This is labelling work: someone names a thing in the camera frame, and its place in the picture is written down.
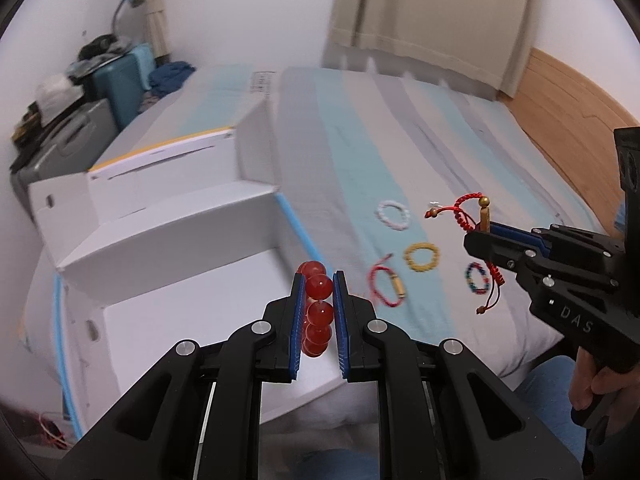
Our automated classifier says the person's blue jeans leg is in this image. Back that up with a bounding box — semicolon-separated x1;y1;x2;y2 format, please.
510;355;596;480

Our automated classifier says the person's right hand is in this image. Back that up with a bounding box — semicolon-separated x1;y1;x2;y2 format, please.
569;347;640;413

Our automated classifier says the wooden headboard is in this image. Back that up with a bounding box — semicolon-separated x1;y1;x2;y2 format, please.
502;47;640;236

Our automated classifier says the yellow bead bracelet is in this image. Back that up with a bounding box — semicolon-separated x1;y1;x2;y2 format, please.
404;243;443;274

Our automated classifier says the white pink bead bracelet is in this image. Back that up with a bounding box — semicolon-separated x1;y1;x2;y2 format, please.
376;201;412;232

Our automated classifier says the dark clothes pile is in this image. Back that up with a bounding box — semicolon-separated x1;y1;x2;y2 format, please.
70;34;136;81

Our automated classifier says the teal suitcase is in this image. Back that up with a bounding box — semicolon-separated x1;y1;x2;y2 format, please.
92;42;156;133

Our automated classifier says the narrow cream curtain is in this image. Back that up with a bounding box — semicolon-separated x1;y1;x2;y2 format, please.
141;0;173;58

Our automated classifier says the thin red orange cord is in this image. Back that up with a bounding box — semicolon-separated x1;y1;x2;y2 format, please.
30;410;72;453

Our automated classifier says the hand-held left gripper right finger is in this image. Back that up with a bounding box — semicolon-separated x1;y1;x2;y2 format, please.
333;270;584;480

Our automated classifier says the red large bead bracelet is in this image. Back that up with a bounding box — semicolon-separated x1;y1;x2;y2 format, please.
299;261;335;359

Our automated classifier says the white cardboard box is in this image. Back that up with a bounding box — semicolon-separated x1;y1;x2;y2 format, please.
20;96;363;436

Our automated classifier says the beige curtain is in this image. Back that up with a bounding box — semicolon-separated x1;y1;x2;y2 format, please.
322;0;538;103

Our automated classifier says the red cord bracelet gold tube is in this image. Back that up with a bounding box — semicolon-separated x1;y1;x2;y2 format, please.
367;252;407;307

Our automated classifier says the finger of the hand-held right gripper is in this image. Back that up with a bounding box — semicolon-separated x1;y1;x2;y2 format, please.
463;230;617;294
487;221;623;261

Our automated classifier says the grey suitcase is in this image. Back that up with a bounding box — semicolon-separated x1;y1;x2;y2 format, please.
10;99;118;221

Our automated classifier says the blue clothing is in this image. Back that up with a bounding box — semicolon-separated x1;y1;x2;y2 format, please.
148;61;197;98

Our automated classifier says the multicolour bead bracelet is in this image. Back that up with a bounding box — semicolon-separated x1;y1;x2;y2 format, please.
465;261;490;296

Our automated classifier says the red braided cord bracelet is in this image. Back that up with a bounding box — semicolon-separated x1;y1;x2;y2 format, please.
425;192;506;316

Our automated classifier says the white cloth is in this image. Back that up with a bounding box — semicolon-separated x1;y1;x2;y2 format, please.
35;74;85;128

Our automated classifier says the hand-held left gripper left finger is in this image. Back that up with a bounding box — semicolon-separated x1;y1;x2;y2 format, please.
55;272;307;480

